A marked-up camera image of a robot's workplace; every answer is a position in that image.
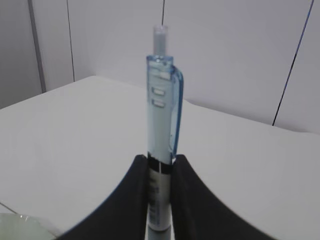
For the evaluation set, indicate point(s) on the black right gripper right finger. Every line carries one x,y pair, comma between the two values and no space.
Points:
198,214

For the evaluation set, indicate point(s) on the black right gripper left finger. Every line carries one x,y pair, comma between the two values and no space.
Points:
123,215

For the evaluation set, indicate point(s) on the blue grip pen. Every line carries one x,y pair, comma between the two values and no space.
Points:
165,87

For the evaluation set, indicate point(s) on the green wavy glass plate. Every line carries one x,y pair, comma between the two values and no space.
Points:
22,227

